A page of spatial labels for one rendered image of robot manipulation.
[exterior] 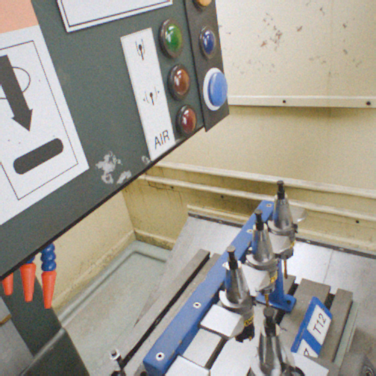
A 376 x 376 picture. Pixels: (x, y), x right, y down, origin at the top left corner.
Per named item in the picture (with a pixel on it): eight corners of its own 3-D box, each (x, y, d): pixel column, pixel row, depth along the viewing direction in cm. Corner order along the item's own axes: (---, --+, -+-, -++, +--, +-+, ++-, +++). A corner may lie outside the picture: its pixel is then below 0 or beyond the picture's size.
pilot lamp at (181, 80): (194, 91, 29) (189, 63, 28) (178, 101, 27) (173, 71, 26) (187, 91, 29) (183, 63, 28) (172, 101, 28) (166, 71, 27)
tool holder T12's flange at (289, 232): (277, 220, 83) (277, 211, 82) (302, 227, 79) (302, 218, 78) (263, 235, 79) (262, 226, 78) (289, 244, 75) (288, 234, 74)
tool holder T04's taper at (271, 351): (265, 342, 54) (263, 310, 50) (293, 356, 51) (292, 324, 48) (250, 365, 51) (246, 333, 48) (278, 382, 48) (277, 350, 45)
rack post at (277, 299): (296, 299, 99) (293, 212, 85) (289, 313, 96) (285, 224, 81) (262, 289, 105) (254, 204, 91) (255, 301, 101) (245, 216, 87)
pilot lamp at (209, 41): (219, 52, 31) (215, 24, 30) (207, 59, 30) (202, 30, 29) (213, 52, 31) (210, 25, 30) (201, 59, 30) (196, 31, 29)
